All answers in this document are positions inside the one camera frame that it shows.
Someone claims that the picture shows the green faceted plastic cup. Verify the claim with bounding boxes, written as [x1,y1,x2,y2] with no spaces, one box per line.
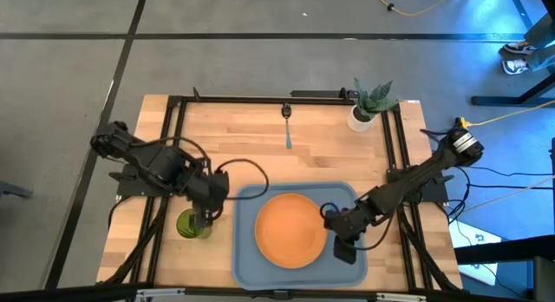
[175,207,213,240]

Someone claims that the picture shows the orange round plate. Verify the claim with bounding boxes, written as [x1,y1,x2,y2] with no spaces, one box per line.
[254,193,330,270]

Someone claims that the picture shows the black cable conduit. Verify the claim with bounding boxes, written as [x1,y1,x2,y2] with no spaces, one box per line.
[395,205,461,292]
[102,197,171,286]

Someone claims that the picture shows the person's white black shoe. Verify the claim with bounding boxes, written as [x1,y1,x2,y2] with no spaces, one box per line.
[502,41,539,56]
[501,58,531,76]

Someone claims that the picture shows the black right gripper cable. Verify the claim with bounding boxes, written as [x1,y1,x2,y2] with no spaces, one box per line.
[319,201,396,252]

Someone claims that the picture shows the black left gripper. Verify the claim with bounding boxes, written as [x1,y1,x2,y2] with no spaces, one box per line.
[189,170,231,230]

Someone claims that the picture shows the white printed floor sheet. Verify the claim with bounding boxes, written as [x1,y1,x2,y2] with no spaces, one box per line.
[447,218,505,286]

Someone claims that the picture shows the yellow floor cable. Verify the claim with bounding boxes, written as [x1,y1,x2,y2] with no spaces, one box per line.
[362,0,457,17]

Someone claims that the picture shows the teal handled metal spoon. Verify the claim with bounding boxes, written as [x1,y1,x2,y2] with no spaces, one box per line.
[281,102,294,150]

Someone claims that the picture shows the green plant in white pot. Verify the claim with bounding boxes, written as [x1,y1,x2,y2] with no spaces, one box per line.
[346,77,399,134]

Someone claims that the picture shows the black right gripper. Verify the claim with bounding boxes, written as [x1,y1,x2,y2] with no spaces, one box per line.
[323,204,370,266]

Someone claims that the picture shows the person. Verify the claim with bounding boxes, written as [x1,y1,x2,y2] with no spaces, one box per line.
[501,10,555,76]

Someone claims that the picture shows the blue floor cable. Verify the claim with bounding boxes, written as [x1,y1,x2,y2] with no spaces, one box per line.
[445,165,555,220]

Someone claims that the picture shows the blue plastic tray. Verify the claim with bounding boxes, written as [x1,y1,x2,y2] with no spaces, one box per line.
[232,181,369,291]

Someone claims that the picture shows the black aluminium table frame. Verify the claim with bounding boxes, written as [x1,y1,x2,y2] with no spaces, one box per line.
[97,87,464,297]

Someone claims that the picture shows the black floor cable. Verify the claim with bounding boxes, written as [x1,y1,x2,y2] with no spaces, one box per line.
[462,163,555,179]

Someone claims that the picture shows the yellow hanging power cable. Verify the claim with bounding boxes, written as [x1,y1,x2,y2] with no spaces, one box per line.
[457,102,555,130]

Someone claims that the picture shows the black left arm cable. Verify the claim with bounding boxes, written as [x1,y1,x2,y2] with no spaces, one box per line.
[213,157,271,202]

